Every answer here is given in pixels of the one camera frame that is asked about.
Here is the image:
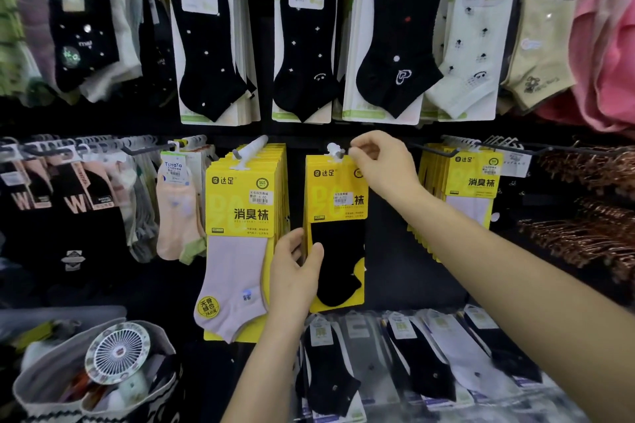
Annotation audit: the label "person's right hand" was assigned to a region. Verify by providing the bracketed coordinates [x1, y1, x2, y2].
[348, 130, 433, 210]

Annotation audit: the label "person's left hand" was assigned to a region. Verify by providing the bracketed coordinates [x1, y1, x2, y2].
[267, 227, 325, 329]

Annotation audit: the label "yellow packet black sock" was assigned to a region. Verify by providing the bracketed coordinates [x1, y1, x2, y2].
[304, 142, 370, 313]

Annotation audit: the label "bunch yellow sock packets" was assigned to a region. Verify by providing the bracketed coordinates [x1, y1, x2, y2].
[193, 142, 291, 344]
[406, 142, 505, 265]

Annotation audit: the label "person's left forearm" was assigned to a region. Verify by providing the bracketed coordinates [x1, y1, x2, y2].
[220, 316, 308, 423]

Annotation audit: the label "person's right forearm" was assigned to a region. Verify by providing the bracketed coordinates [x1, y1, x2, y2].
[404, 187, 635, 423]

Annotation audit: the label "row of clear bagged socks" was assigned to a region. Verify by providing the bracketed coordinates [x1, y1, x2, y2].
[295, 303, 586, 423]

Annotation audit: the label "row black socks white cards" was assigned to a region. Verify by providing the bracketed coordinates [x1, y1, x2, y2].
[271, 0, 450, 126]

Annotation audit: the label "row black socks peach cuffs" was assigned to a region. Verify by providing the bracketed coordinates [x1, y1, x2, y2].
[0, 135, 159, 270]

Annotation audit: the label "pink garments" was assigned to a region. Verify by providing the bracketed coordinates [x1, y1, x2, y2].
[535, 0, 635, 136]

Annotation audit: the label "black dotted tall socks bunch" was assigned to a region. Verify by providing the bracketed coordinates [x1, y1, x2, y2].
[48, 0, 145, 104]

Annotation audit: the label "row of pastel hanging socks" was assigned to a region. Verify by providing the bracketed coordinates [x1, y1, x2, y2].
[0, 0, 56, 106]

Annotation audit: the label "black metal peg hook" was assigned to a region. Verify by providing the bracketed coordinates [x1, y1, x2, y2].
[407, 141, 460, 159]
[478, 142, 616, 157]

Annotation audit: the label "clear price tag holder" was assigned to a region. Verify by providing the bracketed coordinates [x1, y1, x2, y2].
[498, 149, 532, 178]

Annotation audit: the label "bunch of pastel sock packs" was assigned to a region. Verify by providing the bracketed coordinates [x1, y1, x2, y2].
[156, 137, 219, 266]

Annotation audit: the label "cream dotted sock pack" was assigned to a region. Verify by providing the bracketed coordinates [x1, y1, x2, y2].
[421, 0, 525, 122]

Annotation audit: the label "white tipped peg hook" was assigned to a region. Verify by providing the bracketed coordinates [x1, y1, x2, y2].
[230, 135, 269, 172]

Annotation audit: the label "beige sock pack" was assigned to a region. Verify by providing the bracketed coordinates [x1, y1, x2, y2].
[498, 0, 589, 114]

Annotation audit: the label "white handheld fan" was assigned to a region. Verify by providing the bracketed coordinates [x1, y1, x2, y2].
[84, 321, 151, 385]

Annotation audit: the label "heap of copper hangers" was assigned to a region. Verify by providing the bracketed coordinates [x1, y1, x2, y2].
[515, 145, 635, 285]

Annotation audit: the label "black dotted sock white card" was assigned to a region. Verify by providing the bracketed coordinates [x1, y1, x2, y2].
[165, 0, 261, 127]

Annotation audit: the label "white plastic bin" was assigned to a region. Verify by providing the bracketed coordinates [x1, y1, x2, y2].
[0, 306, 128, 339]

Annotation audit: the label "black white zigzag tote bag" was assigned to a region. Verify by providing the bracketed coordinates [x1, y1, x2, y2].
[12, 317, 182, 423]

